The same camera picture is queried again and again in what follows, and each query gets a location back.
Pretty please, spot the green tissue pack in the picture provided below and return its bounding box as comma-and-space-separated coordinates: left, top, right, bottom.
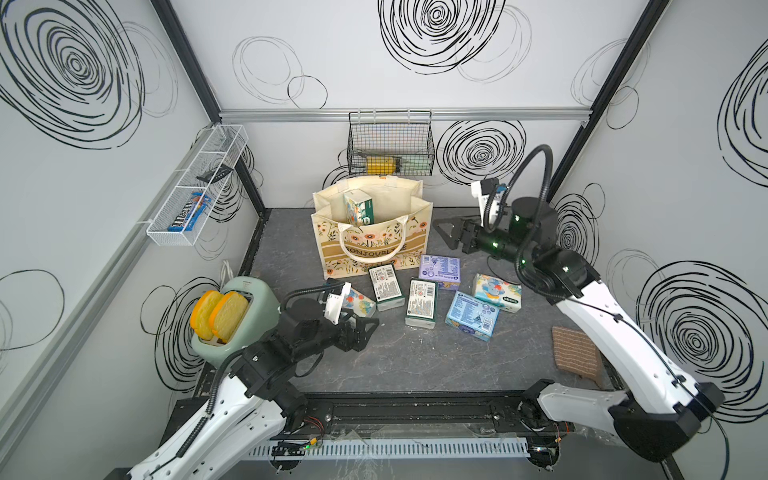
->
405, 278, 438, 330
368, 264, 405, 312

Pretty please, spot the black wire basket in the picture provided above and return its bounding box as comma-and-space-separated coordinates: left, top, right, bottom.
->
346, 110, 436, 176

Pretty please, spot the black remote control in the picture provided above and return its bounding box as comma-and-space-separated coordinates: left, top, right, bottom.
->
196, 164, 233, 184

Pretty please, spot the green item in basket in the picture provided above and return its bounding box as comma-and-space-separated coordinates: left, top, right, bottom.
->
399, 154, 434, 176

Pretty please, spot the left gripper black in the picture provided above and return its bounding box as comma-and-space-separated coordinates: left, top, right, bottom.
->
294, 306, 380, 364

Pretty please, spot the yellow toast slice left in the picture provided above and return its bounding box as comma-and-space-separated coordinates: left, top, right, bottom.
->
189, 290, 223, 341

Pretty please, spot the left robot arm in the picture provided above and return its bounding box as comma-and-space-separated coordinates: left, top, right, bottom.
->
127, 297, 380, 479

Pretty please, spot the blue tissue pack upper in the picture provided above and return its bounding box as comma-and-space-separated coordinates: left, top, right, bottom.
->
445, 291, 500, 342

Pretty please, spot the yellow item in basket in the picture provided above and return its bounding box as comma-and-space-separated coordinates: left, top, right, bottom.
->
365, 156, 399, 176

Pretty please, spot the green toaster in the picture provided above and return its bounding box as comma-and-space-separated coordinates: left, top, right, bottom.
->
191, 276, 279, 367

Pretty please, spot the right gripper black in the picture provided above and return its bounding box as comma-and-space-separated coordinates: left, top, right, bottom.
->
434, 212, 530, 269

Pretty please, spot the yellow toast slice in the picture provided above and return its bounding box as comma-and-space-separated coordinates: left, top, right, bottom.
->
208, 291, 249, 343
189, 290, 223, 341

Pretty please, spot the grey cable duct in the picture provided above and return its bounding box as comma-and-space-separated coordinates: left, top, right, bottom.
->
243, 438, 530, 461

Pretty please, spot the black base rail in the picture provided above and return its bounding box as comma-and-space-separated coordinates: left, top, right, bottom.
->
173, 391, 652, 436

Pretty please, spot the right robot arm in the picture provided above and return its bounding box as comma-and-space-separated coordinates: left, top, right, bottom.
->
432, 197, 725, 462

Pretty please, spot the floral canvas tote bag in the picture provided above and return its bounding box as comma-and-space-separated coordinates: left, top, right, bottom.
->
311, 176, 433, 279

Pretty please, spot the purple tissue pack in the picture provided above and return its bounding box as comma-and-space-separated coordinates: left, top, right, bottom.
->
419, 255, 461, 291

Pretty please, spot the yellow toast slice right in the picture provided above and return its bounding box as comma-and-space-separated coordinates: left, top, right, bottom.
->
208, 291, 249, 343

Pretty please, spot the blue candy packet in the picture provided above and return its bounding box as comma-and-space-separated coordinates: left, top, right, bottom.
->
167, 192, 210, 232

